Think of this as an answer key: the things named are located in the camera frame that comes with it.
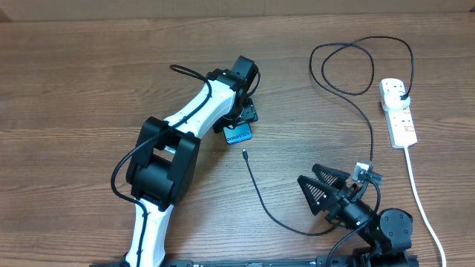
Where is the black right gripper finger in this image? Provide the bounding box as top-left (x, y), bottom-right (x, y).
top-left (312, 164), bottom-right (350, 188)
top-left (297, 175), bottom-right (336, 216)

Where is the Samsung Galaxy smartphone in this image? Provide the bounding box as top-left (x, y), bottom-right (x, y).
top-left (223, 123), bottom-right (252, 145)

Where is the black USB charging cable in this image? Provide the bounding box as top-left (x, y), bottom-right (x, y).
top-left (241, 36), bottom-right (415, 237)

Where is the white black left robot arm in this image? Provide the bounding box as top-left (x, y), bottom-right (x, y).
top-left (117, 56), bottom-right (261, 266)

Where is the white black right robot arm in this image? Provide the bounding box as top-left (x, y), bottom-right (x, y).
top-left (298, 162), bottom-right (419, 267)

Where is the white charger plug adapter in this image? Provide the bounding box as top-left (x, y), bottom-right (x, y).
top-left (381, 91), bottom-right (410, 112)

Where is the white power strip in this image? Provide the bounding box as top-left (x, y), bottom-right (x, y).
top-left (379, 78), bottom-right (417, 148)

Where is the white power strip cord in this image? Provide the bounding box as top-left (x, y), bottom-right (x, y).
top-left (403, 146), bottom-right (448, 267)

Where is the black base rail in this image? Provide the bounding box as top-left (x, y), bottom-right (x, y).
top-left (89, 256), bottom-right (419, 267)

